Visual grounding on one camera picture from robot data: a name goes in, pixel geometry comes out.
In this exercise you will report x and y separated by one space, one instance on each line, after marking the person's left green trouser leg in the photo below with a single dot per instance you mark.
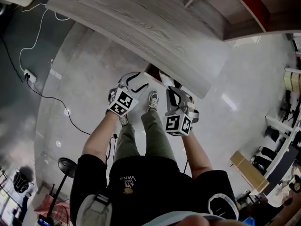
125 142

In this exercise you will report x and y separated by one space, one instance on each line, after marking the person's left forearm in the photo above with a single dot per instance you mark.
98 138

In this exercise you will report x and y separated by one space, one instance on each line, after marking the person's right forearm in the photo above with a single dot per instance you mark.
196 154

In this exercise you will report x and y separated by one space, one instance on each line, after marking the person's right grey shoe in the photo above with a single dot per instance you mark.
152 101

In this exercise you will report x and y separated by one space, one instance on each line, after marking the person's grey shoe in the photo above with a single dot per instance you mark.
123 121
152 101

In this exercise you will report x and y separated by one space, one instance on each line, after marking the black backpack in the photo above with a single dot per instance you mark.
22 180

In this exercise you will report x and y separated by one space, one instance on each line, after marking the white power strip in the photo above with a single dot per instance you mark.
30 75

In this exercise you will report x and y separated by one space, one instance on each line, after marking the black office chair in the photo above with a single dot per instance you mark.
265 158

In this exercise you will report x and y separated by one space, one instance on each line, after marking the person's green trouser leg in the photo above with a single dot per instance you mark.
156 135
125 142

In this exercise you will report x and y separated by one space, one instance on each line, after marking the white paper item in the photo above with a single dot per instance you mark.
165 79

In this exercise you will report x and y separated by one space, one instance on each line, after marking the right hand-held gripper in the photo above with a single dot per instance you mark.
176 123

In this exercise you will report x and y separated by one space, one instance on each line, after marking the grey wooden desk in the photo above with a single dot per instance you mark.
129 20

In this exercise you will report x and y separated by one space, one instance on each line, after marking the person's left grey shoe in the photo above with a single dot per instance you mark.
123 121

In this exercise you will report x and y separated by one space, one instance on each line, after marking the pale cardboard box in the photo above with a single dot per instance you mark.
291 81

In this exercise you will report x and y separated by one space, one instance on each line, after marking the person's black shirt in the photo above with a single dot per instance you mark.
145 189

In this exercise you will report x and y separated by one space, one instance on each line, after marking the person's right green trouser leg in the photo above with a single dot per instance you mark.
156 135

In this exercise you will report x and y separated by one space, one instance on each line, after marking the white curved office desk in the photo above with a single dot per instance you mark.
282 154

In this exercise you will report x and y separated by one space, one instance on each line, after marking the wooden desk drawer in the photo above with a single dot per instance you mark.
154 74

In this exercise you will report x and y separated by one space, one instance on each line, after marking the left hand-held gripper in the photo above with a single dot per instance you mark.
122 101

